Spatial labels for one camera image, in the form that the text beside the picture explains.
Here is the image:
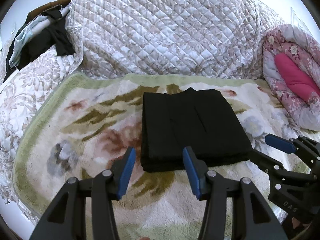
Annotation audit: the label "dark clothes pile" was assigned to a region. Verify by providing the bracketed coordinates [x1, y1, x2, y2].
[4, 1, 75, 80]

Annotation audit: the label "quilted white beige bedspread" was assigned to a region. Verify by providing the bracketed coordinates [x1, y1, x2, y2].
[1, 0, 281, 223]

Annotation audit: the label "floral fleece blanket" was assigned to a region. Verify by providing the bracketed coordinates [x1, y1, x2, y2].
[12, 74, 319, 239]

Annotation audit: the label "pink floral rolled comforter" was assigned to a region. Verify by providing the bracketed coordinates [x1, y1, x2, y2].
[263, 24, 319, 131]

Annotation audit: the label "black pants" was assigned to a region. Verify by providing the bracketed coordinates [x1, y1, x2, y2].
[140, 87, 253, 172]

